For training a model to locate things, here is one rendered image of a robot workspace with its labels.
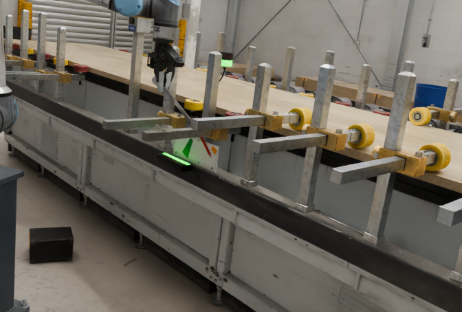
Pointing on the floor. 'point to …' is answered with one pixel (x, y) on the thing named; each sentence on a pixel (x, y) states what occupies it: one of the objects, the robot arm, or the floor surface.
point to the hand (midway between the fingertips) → (163, 91)
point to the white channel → (194, 16)
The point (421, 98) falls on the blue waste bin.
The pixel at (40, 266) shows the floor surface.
